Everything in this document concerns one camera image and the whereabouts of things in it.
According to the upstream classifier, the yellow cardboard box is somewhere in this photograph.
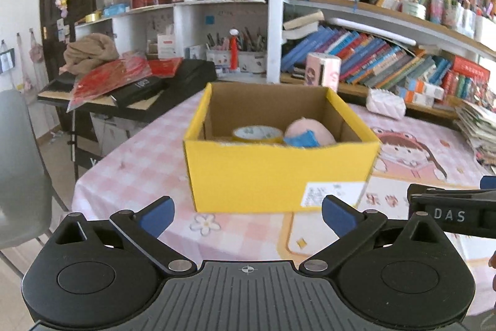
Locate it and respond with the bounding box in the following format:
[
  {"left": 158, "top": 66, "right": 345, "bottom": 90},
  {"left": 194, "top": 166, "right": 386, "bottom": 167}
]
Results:
[{"left": 183, "top": 82, "right": 380, "bottom": 213}]

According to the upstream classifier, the blue small block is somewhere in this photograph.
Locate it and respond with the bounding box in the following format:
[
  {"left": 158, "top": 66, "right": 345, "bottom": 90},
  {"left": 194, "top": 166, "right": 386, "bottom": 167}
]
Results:
[{"left": 284, "top": 130, "right": 320, "bottom": 148}]

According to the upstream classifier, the black rectangular case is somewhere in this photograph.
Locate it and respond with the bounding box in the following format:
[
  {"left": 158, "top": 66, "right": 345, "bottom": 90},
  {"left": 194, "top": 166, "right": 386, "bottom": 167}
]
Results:
[{"left": 109, "top": 76, "right": 165, "bottom": 108}]

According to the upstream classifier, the black keyboard piano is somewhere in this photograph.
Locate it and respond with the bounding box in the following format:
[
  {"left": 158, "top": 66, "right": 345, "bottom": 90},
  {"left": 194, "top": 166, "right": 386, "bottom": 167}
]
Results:
[{"left": 37, "top": 58, "right": 218, "bottom": 124}]

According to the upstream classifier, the red boxed book set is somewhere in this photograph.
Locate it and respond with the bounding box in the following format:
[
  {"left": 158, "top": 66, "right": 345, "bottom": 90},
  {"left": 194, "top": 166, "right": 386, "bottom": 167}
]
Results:
[{"left": 452, "top": 56, "right": 490, "bottom": 82}]

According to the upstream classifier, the pink plush toy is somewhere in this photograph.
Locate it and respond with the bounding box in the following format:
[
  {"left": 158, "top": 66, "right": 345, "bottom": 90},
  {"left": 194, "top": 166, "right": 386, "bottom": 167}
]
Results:
[{"left": 284, "top": 118, "right": 336, "bottom": 148}]

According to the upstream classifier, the yellow tape roll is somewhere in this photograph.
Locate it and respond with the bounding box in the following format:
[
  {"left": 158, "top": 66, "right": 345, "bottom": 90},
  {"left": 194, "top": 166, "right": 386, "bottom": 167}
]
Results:
[{"left": 232, "top": 125, "right": 283, "bottom": 145}]

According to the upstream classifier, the red plastic packet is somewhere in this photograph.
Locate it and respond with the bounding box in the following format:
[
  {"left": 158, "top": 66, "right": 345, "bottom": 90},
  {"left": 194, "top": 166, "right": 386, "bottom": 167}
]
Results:
[{"left": 66, "top": 54, "right": 152, "bottom": 113}]

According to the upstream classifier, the pink cartoon cylinder box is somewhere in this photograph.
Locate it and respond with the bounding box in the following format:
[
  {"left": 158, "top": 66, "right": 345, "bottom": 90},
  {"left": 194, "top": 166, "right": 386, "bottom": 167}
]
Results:
[{"left": 303, "top": 52, "right": 341, "bottom": 92}]

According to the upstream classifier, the white bookshelf frame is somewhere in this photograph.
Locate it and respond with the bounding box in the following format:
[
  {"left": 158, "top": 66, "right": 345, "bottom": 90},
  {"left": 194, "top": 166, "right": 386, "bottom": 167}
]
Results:
[{"left": 74, "top": 0, "right": 496, "bottom": 114}]

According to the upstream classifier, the stack of papers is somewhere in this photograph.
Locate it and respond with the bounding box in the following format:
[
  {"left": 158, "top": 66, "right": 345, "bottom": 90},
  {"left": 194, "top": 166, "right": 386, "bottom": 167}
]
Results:
[{"left": 455, "top": 101, "right": 496, "bottom": 174}]

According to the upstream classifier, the white pen holder box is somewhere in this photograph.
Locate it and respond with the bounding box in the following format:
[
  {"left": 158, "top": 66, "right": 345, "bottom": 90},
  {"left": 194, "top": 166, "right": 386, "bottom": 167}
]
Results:
[{"left": 205, "top": 48, "right": 268, "bottom": 75}]

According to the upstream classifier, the brown knitted cloth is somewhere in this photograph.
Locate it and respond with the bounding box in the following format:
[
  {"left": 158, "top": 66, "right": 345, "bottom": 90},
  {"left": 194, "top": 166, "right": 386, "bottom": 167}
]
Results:
[{"left": 59, "top": 33, "right": 119, "bottom": 76}]

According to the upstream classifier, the grey chair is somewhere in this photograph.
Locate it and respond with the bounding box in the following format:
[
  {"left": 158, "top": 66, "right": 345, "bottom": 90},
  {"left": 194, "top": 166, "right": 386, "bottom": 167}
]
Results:
[{"left": 0, "top": 89, "right": 55, "bottom": 277}]

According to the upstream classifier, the orange white small box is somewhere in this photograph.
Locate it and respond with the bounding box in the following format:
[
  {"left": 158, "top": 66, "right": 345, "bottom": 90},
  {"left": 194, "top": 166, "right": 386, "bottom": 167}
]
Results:
[{"left": 405, "top": 78, "right": 445, "bottom": 100}]

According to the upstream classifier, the white quilted pouch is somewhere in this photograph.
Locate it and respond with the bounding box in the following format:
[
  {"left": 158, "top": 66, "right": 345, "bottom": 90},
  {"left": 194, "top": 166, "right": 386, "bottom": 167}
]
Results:
[{"left": 366, "top": 89, "right": 406, "bottom": 120}]

